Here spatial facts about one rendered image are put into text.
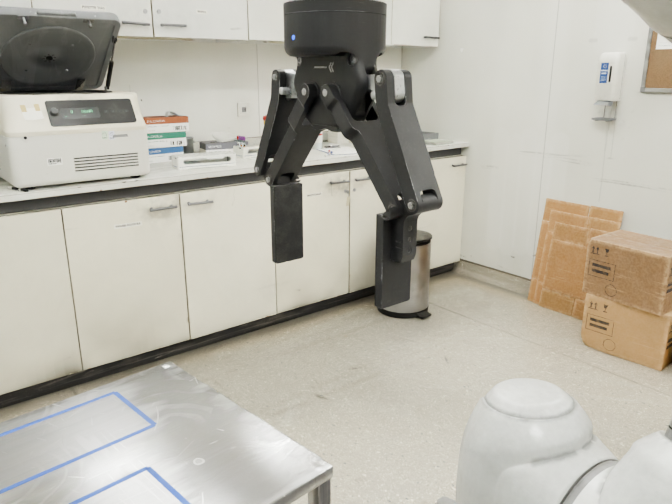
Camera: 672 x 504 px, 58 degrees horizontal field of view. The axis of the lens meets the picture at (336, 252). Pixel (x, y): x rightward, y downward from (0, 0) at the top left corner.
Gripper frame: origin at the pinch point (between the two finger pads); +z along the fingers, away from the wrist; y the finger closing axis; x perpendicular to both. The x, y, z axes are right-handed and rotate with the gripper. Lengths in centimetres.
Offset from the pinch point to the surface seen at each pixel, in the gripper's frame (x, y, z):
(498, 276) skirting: -289, 186, 114
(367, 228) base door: -202, 219, 74
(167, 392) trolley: -6, 54, 38
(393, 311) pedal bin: -196, 189, 116
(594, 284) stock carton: -247, 100, 86
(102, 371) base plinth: -44, 224, 117
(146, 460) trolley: 4, 38, 38
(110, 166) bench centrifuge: -56, 219, 24
